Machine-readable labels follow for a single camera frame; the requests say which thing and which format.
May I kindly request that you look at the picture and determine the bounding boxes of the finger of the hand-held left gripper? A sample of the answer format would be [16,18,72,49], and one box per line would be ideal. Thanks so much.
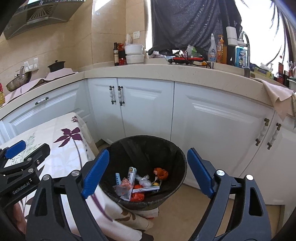
[0,140,27,163]
[0,143,51,178]

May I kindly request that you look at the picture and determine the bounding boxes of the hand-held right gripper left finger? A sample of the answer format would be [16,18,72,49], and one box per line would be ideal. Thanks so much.
[25,149,110,241]

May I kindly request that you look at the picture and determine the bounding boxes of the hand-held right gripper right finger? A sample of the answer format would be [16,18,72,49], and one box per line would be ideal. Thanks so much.
[187,148,272,241]

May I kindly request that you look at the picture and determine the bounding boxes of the clear bag with orange dots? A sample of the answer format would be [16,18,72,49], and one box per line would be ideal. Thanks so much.
[113,177,134,202]

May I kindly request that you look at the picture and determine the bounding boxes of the orange plastic bag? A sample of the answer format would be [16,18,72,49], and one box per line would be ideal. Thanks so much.
[153,168,169,180]

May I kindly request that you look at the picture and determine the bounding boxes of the red wrapper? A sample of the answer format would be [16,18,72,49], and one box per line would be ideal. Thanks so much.
[129,192,146,202]

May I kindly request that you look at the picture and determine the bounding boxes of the clear plastic bag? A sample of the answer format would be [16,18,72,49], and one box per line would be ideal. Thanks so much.
[135,175,152,188]

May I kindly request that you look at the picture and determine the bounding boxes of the black trash bin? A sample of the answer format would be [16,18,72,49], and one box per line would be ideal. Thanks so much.
[99,135,188,211]

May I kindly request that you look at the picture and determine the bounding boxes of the person's left hand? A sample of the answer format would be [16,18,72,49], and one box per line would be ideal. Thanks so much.
[11,202,29,234]

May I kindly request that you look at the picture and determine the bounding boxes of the floral tablecloth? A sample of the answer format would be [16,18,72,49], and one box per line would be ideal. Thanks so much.
[0,112,154,241]

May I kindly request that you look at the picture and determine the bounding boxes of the steel wok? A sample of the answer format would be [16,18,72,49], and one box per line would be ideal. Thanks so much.
[6,66,31,92]

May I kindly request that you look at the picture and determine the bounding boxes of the pink stove cover cloth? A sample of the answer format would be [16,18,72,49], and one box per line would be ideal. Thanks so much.
[2,68,79,103]

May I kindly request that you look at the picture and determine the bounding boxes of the black pot with lid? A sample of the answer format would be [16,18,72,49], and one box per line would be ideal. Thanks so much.
[47,60,66,73]

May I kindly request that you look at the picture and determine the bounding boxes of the beige towel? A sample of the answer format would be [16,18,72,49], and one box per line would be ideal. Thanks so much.
[254,78,296,121]

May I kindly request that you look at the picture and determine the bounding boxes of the red power strip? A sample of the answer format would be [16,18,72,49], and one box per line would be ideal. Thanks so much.
[172,57,204,64]

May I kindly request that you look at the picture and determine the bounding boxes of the yellow green box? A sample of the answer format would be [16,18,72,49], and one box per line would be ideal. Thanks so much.
[251,67,273,79]

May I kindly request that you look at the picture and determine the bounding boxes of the dark glass bottle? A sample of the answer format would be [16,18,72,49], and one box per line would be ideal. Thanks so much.
[113,42,119,66]

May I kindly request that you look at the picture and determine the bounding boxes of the red sauce bottle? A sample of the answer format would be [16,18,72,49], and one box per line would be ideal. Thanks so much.
[118,43,126,65]

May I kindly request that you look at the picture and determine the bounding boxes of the blue white packet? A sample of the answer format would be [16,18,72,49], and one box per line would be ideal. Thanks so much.
[236,47,248,68]

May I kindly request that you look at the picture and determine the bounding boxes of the green white plastic bag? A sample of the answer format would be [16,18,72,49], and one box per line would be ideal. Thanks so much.
[186,45,201,57]

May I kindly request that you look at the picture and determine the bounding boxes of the dark red-labelled bottle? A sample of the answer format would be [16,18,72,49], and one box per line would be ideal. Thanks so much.
[277,62,285,85]

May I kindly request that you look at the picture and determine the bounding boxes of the steel range hood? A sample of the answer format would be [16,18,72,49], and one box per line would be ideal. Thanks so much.
[2,0,86,40]

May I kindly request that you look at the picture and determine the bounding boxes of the white water filter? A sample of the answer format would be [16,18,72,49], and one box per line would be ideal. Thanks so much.
[226,26,238,45]

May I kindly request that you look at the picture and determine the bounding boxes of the chrome faucet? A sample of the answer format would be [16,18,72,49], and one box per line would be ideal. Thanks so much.
[238,31,250,67]

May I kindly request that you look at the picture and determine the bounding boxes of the dark curtain cloth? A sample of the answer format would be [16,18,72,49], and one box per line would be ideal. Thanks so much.
[148,0,243,56]

